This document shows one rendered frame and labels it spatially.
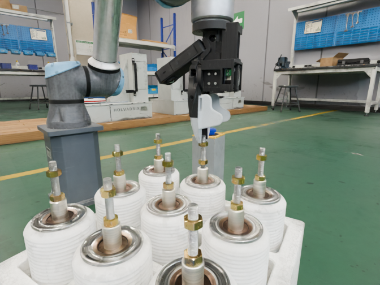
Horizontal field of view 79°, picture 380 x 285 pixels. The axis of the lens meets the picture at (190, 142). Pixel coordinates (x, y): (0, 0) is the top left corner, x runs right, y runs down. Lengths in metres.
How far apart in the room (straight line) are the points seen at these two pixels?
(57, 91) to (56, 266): 0.64
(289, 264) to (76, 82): 0.82
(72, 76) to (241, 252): 0.79
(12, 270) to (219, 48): 0.48
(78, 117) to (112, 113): 1.66
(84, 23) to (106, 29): 6.12
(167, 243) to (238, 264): 0.11
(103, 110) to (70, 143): 1.64
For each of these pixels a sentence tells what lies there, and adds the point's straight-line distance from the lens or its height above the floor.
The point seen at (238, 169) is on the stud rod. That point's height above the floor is 0.34.
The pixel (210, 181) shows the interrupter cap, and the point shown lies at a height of 0.25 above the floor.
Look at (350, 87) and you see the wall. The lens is 5.25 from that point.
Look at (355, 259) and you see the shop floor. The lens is 0.82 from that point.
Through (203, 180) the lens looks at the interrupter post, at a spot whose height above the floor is 0.26.
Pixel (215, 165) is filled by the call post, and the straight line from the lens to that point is 0.64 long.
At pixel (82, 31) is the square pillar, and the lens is 6.96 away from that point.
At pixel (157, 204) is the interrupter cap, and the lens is 0.41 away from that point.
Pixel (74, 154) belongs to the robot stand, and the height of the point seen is 0.21.
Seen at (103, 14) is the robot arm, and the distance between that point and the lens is 0.90.
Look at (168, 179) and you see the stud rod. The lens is 0.38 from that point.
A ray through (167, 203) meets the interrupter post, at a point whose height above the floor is 0.26.
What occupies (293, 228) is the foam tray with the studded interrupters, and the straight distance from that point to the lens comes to 0.52.
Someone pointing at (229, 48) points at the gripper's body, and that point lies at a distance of 0.43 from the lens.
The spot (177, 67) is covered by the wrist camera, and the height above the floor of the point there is 0.48.
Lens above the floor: 0.45
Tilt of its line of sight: 14 degrees down
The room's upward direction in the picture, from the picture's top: straight up
